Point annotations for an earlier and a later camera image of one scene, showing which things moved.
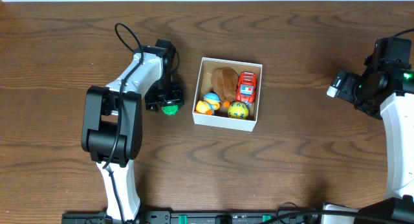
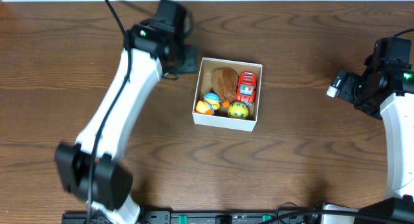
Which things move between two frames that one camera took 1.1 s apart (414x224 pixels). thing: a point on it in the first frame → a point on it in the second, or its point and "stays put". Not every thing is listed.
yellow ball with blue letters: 238,110 stays put
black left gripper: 166,99 → 186,63
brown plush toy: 224,81 stays put
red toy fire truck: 246,88 stays put
